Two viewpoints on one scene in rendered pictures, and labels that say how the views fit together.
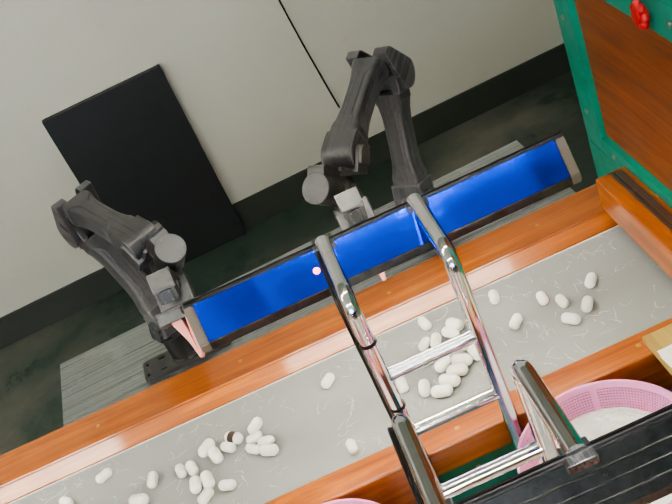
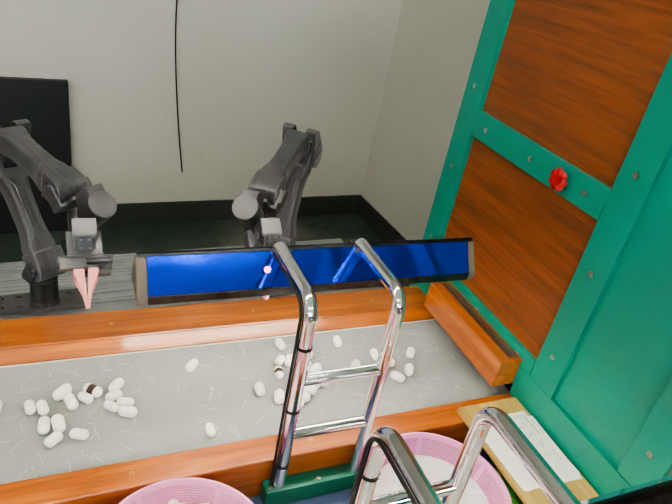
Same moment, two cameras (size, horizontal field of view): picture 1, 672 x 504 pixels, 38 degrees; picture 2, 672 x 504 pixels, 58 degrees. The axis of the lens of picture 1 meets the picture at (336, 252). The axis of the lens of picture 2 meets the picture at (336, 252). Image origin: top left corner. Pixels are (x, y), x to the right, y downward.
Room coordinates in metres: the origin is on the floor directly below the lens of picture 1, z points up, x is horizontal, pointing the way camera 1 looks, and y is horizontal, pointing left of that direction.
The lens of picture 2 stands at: (0.41, 0.34, 1.61)
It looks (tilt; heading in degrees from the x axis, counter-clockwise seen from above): 29 degrees down; 332
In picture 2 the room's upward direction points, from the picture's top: 12 degrees clockwise
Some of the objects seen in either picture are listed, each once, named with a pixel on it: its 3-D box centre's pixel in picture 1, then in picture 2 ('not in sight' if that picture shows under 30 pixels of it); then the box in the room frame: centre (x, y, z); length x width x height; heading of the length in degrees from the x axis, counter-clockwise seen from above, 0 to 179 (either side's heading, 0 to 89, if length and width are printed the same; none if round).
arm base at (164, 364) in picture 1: (179, 341); (44, 289); (1.74, 0.39, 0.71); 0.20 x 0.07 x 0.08; 93
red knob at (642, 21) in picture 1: (642, 14); (559, 179); (1.21, -0.53, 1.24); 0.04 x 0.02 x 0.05; 0
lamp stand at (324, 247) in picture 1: (427, 353); (317, 370); (1.14, -0.06, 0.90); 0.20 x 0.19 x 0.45; 90
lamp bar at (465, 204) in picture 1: (378, 237); (320, 262); (1.22, -0.07, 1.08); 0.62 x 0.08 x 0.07; 90
